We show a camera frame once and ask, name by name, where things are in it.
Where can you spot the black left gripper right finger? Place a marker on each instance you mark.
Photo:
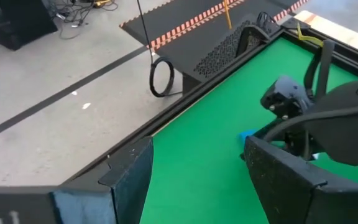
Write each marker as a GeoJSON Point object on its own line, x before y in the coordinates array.
{"type": "Point", "coordinates": [291, 193]}

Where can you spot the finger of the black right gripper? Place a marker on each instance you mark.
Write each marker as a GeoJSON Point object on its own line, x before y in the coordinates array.
{"type": "Point", "coordinates": [300, 143]}

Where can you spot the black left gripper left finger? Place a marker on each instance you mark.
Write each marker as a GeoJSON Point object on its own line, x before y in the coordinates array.
{"type": "Point", "coordinates": [126, 186]}

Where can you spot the blue rectangular block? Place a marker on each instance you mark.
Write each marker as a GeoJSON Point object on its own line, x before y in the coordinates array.
{"type": "Point", "coordinates": [245, 136]}

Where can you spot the wooden table side board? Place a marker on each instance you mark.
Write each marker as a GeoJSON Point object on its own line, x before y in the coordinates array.
{"type": "Point", "coordinates": [337, 31]}

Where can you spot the black perforated computer tower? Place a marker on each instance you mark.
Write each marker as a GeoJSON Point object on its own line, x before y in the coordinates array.
{"type": "Point", "coordinates": [216, 59]}

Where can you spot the black striped floor mat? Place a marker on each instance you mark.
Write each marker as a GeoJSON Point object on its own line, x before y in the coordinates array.
{"type": "Point", "coordinates": [197, 37]}
{"type": "Point", "coordinates": [166, 21]}

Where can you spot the black computer case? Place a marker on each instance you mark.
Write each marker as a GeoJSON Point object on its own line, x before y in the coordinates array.
{"type": "Point", "coordinates": [14, 21]}

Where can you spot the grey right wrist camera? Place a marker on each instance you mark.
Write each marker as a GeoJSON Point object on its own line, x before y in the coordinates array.
{"type": "Point", "coordinates": [286, 93]}

